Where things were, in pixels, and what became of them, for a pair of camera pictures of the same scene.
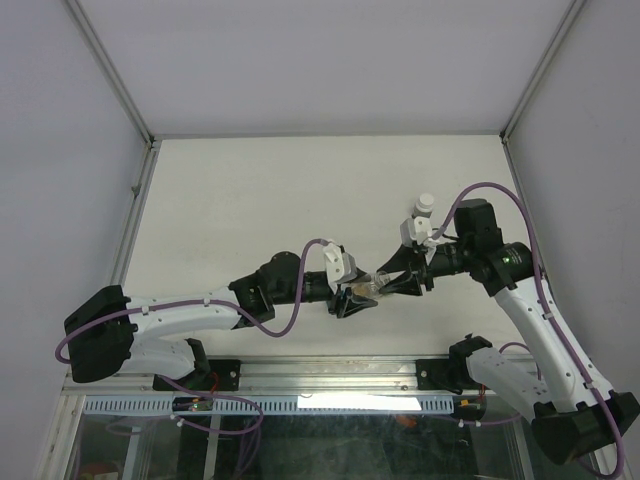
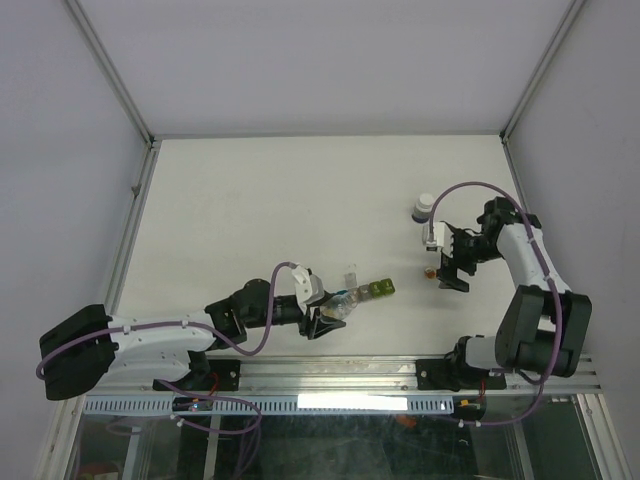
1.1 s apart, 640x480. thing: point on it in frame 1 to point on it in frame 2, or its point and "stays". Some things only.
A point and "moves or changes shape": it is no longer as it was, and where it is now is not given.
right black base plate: x=447 y=374 stays
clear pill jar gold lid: x=371 y=289 moves or changes shape
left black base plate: x=208 y=375 stays
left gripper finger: x=361 y=276 to x=328 y=295
